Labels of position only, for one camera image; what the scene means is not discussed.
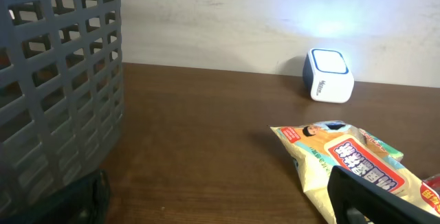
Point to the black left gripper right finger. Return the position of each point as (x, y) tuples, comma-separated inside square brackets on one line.
[(355, 200)]

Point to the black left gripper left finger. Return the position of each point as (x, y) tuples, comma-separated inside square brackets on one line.
[(85, 200)]

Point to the beige snack chip bag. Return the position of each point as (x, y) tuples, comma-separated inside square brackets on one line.
[(316, 148)]

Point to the red Hacks candy bag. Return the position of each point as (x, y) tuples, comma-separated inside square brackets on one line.
[(433, 182)]

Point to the white barcode scanner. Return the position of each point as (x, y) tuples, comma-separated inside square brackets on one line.
[(327, 77)]

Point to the grey plastic mesh basket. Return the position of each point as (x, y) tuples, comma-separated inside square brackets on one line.
[(61, 94)]

